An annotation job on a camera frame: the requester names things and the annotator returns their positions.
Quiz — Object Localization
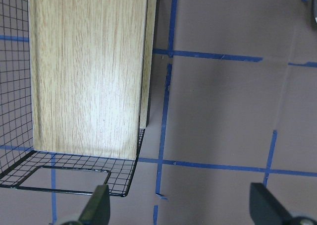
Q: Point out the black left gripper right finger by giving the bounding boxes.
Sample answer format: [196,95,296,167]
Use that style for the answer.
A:
[249,182,293,225]

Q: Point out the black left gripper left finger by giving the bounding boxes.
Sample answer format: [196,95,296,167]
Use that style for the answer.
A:
[79,184,110,225]

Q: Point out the light wooden shelf board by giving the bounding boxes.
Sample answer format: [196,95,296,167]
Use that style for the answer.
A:
[29,0,156,160]

